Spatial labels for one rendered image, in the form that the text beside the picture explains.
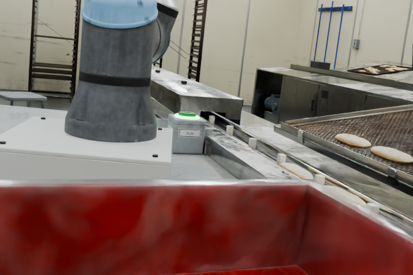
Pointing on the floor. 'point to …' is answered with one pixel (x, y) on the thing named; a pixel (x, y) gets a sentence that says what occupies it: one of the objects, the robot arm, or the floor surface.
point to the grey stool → (23, 97)
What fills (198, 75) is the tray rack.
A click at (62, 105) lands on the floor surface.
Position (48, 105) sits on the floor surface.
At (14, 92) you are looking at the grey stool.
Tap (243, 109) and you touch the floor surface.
